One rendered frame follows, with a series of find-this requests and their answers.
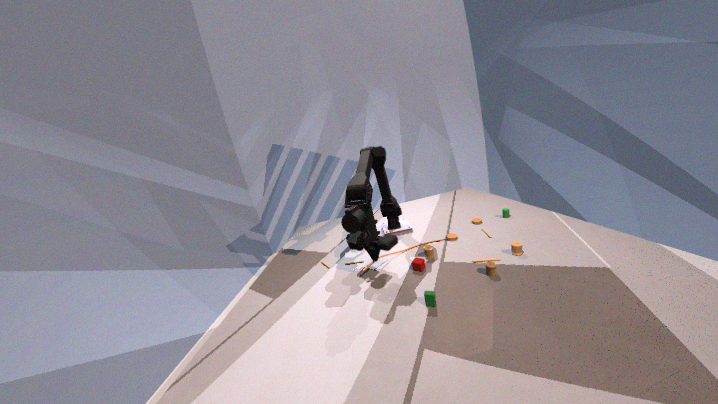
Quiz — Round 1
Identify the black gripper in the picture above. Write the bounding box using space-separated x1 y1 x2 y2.
360 219 399 261

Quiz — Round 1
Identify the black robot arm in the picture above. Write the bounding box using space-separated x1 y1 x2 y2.
341 146 402 251

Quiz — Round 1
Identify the red block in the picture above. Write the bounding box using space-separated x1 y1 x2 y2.
412 258 425 272

